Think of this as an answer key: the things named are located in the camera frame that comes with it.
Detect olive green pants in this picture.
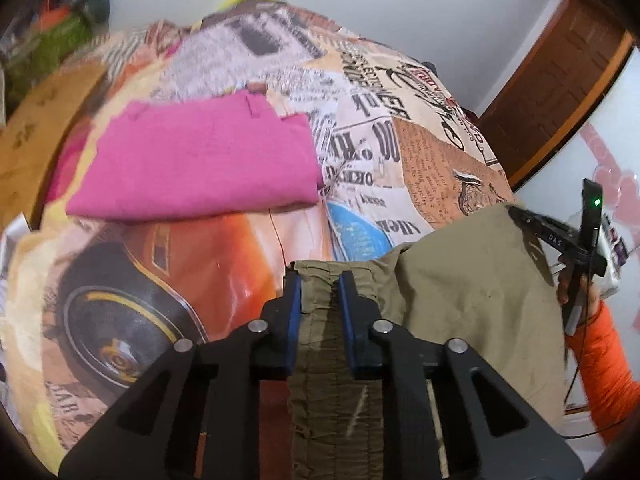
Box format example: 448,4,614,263
288,205,565,479

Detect orange sleeve right forearm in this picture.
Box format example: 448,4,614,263
565,300,639,444

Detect right hand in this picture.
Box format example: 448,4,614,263
556,256,601,324

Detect newspaper print bedspread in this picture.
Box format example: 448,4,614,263
1,1,513,474

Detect pink folded garment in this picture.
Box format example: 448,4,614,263
66,90,323,221

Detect wooden lap desk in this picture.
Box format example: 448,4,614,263
0,62,106,228

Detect pile of clothes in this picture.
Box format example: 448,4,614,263
1,0,111,56

